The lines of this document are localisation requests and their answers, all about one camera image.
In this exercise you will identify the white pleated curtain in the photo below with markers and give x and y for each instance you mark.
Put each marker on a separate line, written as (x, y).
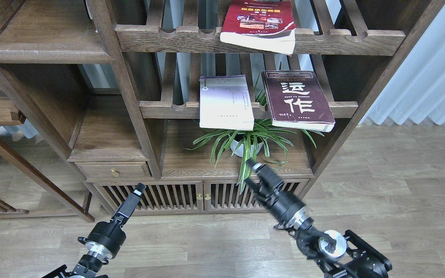
(417, 90)

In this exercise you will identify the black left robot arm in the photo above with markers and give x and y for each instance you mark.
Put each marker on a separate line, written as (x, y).
(87, 267)

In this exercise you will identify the green spider plant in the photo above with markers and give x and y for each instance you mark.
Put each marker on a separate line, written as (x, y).
(222, 138)

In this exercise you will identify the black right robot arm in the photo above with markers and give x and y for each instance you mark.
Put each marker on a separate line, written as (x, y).
(337, 255)

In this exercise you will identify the red cover book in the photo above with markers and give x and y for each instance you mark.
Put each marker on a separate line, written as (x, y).
(262, 25)

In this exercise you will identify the white plant pot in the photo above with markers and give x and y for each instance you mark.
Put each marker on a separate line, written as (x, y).
(237, 146)

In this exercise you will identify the white lavender book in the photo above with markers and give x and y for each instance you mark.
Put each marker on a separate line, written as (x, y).
(225, 103)

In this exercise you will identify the dark wooden bookshelf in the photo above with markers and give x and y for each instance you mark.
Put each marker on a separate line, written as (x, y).
(113, 84)

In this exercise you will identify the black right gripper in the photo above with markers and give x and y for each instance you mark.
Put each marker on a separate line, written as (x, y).
(289, 211)

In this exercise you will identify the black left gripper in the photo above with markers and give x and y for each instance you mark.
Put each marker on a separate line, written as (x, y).
(106, 238)

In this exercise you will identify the maroon book white characters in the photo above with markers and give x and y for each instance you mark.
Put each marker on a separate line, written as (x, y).
(296, 100)

